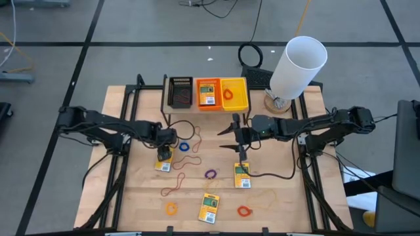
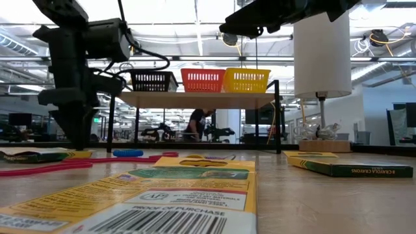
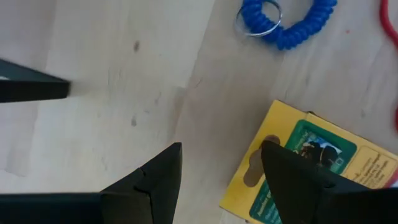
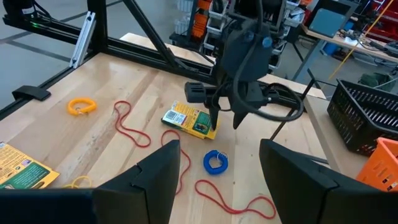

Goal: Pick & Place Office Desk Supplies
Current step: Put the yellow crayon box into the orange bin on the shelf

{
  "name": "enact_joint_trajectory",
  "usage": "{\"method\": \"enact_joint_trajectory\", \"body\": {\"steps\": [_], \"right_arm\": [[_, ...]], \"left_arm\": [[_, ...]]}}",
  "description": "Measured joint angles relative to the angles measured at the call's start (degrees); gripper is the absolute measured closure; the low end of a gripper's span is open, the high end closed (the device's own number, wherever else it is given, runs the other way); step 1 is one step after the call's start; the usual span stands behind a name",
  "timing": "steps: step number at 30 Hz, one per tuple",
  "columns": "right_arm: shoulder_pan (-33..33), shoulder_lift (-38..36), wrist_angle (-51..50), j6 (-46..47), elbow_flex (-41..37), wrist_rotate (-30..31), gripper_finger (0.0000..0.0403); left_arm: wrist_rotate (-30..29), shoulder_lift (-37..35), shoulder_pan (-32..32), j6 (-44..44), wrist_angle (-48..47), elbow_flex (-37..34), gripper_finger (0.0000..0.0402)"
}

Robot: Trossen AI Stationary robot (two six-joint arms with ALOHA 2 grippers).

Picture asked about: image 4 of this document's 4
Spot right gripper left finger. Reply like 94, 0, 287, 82
93, 139, 182, 224

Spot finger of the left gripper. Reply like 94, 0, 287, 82
232, 105, 251, 130
208, 101, 221, 131

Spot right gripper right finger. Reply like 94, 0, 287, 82
259, 139, 338, 224

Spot yellow green crayon box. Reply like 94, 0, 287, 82
160, 100, 218, 140
0, 141, 60, 190

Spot red cable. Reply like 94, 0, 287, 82
160, 129, 192, 196

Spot blue coil wrist keyring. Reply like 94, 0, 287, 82
203, 149, 229, 175

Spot yellow rubber band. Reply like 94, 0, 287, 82
63, 175, 93, 190

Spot orange coil wrist keyring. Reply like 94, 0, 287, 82
67, 97, 98, 117

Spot wooden shelf riser black legs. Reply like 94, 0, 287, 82
269, 68, 371, 180

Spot parts shelf with bins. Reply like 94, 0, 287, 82
169, 0, 312, 72

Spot orange plastic basket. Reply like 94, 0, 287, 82
356, 136, 398, 192

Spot black plastic basket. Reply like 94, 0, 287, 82
326, 79, 398, 157

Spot blue grey box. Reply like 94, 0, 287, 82
309, 8, 346, 38

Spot wooden workbench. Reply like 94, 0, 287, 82
301, 18, 398, 65

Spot green bag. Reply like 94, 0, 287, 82
357, 72, 396, 91

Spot black table edge clamp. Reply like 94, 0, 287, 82
11, 85, 52, 102

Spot silver aluminium bar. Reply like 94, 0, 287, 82
68, 11, 96, 69

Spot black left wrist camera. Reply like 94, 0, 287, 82
221, 19, 274, 82

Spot yellow hanging cable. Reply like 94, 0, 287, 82
328, 0, 394, 80

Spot black metal table frame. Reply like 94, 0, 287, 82
0, 0, 224, 121

